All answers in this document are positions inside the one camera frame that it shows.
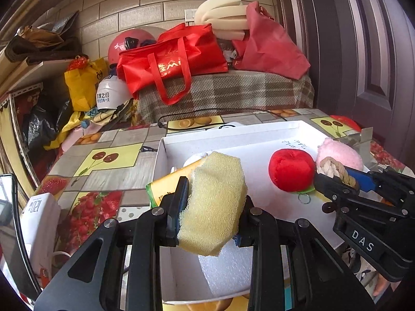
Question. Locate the white power adapter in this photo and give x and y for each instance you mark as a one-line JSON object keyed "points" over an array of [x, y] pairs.
{"points": [[39, 230]]}

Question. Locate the yellow green packet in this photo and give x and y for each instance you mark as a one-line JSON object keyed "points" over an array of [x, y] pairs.
{"points": [[165, 186]]}

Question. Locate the brown bags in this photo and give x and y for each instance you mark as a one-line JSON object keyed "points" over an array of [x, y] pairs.
{"points": [[35, 42]]}

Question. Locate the white round pad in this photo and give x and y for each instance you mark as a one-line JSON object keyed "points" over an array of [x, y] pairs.
{"points": [[194, 160]]}

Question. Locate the yellow shopping bag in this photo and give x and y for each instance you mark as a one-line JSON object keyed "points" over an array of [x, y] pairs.
{"points": [[81, 84]]}

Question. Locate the red cloth bag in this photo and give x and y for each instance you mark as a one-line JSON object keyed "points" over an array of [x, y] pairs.
{"points": [[272, 48]]}

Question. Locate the pink plush toy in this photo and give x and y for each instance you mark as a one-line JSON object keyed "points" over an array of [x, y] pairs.
{"points": [[340, 152]]}

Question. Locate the white foam sheet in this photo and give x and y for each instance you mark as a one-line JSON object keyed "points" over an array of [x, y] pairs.
{"points": [[227, 269]]}

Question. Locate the storage rack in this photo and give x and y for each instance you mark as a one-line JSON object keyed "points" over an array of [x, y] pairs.
{"points": [[22, 71]]}

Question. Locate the pink helmet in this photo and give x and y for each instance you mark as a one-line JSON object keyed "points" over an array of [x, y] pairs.
{"points": [[118, 47]]}

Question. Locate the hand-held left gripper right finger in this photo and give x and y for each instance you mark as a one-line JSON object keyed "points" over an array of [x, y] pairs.
{"points": [[256, 233]]}

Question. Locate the pile of coloured cloths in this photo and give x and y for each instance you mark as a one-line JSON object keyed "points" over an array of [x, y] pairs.
{"points": [[64, 132]]}

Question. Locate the black plastic bag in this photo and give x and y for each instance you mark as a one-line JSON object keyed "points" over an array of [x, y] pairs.
{"points": [[39, 123]]}

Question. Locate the plaid blanket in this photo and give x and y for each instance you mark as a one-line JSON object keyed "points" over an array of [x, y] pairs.
{"points": [[233, 94]]}

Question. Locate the white cardboard box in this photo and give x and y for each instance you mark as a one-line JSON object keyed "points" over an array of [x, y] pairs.
{"points": [[259, 132]]}

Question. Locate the fruit print tablecloth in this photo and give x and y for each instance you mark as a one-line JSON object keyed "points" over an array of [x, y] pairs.
{"points": [[107, 171]]}

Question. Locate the white wall socket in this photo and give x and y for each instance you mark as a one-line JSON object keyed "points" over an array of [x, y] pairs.
{"points": [[189, 14]]}

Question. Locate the red apple plush toy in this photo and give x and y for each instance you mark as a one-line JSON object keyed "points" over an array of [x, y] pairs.
{"points": [[291, 170]]}

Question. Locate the red tote bag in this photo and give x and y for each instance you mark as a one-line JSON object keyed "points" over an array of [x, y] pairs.
{"points": [[168, 55]]}

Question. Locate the white helmet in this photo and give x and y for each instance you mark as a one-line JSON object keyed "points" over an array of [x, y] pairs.
{"points": [[112, 90]]}

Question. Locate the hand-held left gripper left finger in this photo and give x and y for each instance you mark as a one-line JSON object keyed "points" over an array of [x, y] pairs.
{"points": [[177, 212]]}

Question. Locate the cream foam strips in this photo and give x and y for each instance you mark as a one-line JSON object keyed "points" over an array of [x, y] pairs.
{"points": [[217, 11]]}

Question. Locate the grey panelled door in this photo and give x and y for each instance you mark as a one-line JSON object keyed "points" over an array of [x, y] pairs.
{"points": [[356, 55]]}

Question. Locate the black plug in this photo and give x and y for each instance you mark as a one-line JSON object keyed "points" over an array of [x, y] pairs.
{"points": [[147, 149]]}

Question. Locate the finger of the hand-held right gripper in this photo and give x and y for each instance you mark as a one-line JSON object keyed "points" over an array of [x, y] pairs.
{"points": [[334, 189], [364, 183]]}

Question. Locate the yellow sponge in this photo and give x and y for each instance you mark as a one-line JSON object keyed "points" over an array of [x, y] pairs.
{"points": [[210, 201]]}

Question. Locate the person's right hand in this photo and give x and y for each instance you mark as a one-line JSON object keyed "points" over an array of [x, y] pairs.
{"points": [[380, 285]]}

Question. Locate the black white spotted plush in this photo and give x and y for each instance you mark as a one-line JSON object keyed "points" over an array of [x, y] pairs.
{"points": [[351, 254]]}

